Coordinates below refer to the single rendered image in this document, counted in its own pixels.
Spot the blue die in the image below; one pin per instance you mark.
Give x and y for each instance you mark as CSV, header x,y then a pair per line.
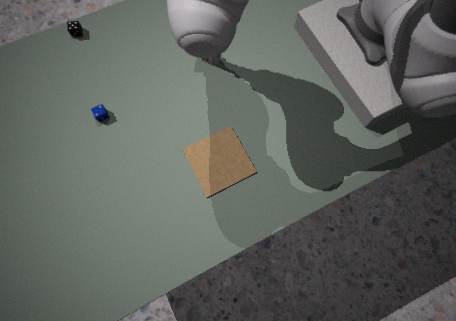
x,y
100,113

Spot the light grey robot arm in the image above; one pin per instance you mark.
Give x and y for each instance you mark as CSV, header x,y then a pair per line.
x,y
420,43

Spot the black die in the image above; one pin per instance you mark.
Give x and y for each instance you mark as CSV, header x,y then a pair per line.
x,y
75,29

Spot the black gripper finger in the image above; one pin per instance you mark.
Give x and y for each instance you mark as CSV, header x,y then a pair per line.
x,y
216,59

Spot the tan mottled mat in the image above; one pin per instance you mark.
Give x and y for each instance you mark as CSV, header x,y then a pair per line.
x,y
219,161

